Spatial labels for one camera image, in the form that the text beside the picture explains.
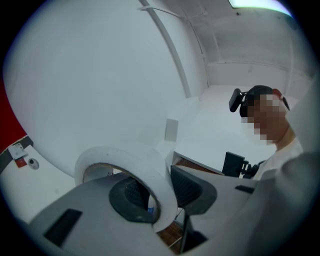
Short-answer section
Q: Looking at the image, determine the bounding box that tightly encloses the rectangular ceiling light panel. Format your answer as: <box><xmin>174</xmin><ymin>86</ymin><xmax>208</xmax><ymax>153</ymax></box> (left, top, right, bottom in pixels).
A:
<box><xmin>228</xmin><ymin>0</ymin><xmax>294</xmax><ymax>19</ymax></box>

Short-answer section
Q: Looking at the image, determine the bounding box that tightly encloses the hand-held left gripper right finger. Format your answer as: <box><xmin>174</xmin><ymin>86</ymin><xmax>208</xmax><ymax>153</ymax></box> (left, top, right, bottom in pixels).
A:
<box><xmin>170</xmin><ymin>164</ymin><xmax>218</xmax><ymax>216</ymax></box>

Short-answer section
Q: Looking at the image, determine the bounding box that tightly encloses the black head-mounted camera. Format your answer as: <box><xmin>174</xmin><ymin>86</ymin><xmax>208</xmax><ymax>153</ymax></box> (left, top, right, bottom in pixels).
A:
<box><xmin>229</xmin><ymin>87</ymin><xmax>248</xmax><ymax>114</ymax></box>

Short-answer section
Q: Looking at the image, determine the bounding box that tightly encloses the white dome security camera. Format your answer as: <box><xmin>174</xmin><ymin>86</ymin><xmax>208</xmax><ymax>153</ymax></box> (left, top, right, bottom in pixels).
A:
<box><xmin>27</xmin><ymin>157</ymin><xmax>40</xmax><ymax>171</ymax></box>

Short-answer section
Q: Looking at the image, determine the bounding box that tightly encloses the white paper sign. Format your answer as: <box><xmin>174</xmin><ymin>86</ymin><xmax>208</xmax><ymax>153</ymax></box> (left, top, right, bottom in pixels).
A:
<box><xmin>7</xmin><ymin>143</ymin><xmax>28</xmax><ymax>161</ymax></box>

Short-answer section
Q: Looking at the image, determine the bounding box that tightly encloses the black box on clamp mount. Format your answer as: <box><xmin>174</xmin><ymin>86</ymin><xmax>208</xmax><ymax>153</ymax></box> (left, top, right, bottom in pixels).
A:
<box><xmin>221</xmin><ymin>150</ymin><xmax>264</xmax><ymax>180</ymax></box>

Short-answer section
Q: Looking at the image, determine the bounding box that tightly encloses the person's head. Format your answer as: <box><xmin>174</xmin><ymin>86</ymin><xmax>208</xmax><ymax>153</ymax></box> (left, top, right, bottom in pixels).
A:
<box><xmin>239</xmin><ymin>84</ymin><xmax>298</xmax><ymax>151</ymax></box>

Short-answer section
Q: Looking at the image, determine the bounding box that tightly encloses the white wall pipe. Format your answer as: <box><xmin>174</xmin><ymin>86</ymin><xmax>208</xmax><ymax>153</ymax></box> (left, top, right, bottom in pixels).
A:
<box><xmin>136</xmin><ymin>0</ymin><xmax>193</xmax><ymax>99</ymax></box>

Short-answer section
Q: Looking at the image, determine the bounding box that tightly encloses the grey wall plate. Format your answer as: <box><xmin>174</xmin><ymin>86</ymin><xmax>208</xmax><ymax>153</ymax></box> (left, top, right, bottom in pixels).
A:
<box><xmin>164</xmin><ymin>118</ymin><xmax>179</xmax><ymax>143</ymax></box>

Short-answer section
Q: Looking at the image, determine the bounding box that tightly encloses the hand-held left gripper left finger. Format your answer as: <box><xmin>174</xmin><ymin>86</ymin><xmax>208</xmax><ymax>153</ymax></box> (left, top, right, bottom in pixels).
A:
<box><xmin>108</xmin><ymin>175</ymin><xmax>161</xmax><ymax>225</ymax></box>

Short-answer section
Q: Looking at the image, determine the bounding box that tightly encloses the person's white shirt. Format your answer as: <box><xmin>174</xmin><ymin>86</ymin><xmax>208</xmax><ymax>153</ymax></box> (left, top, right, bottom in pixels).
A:
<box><xmin>251</xmin><ymin>74</ymin><xmax>320</xmax><ymax>256</ymax></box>

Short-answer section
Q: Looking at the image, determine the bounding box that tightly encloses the white tape roll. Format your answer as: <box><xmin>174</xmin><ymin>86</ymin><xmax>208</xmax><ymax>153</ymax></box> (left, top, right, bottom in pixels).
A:
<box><xmin>74</xmin><ymin>145</ymin><xmax>179</xmax><ymax>234</ymax></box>

